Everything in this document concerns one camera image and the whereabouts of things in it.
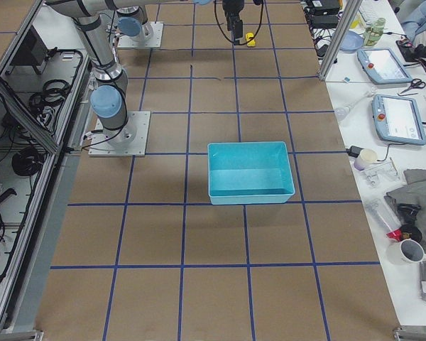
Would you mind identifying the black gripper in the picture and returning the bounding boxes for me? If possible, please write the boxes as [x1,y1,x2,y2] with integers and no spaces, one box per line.
[222,0,244,44]

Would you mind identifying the yellow beetle toy car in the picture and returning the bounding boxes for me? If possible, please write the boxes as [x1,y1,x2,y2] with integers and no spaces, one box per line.
[245,32,256,48]

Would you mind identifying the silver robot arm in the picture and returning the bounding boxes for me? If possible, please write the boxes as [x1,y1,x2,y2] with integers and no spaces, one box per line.
[116,6,154,43]
[46,1,162,148]

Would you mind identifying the light blue plate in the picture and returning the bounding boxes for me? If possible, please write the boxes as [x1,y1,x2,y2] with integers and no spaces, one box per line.
[339,31,364,53]

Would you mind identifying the far teach pendant tablet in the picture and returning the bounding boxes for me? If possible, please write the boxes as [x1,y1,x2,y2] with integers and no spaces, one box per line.
[356,48,413,85]

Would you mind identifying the teach pendant tablet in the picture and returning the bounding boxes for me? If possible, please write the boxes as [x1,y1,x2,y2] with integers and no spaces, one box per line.
[356,48,413,85]
[371,94,426,146]

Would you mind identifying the teal plastic storage bin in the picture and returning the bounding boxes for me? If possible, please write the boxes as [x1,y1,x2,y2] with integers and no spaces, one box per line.
[207,141,295,205]

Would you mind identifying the near teach pendant tablet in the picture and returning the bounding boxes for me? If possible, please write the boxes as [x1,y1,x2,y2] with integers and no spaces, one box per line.
[371,94,426,146]

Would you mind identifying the purple white cup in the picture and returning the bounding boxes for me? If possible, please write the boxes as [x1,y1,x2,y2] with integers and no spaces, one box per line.
[353,148,378,171]

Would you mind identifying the grey cloth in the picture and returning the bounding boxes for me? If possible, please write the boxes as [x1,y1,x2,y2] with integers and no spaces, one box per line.
[385,169,426,252]

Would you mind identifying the white mug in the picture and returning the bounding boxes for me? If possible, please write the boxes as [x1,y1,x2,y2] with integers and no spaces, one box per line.
[386,239,426,265]

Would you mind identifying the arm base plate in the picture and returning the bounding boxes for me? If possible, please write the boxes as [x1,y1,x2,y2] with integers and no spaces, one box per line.
[88,111,151,157]
[117,18,163,49]

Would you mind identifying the aluminium frame post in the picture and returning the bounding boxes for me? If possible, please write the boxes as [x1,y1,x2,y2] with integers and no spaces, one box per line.
[317,0,362,81]

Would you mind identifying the black handled scissors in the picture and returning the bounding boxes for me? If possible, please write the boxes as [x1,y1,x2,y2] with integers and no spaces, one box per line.
[398,78,426,96]

